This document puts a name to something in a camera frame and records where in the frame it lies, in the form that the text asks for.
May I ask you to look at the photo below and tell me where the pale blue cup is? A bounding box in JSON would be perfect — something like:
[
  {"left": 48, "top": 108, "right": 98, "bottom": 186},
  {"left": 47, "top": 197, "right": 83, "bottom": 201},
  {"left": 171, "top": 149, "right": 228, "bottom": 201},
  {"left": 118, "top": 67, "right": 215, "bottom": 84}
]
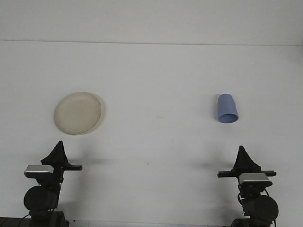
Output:
[{"left": 217, "top": 93, "right": 239, "bottom": 124}]

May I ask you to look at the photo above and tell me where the pale round plate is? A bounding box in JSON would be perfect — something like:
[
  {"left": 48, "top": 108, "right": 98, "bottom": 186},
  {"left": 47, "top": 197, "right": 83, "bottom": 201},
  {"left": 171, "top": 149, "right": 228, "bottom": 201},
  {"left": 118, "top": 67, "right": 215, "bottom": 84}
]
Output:
[{"left": 53, "top": 92, "right": 103, "bottom": 136}]

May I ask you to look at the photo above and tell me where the dark brown robot platform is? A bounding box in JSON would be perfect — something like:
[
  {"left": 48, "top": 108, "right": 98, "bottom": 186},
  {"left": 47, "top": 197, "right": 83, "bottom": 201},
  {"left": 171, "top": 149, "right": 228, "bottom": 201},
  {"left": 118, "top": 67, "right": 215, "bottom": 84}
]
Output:
[{"left": 0, "top": 216, "right": 31, "bottom": 227}]

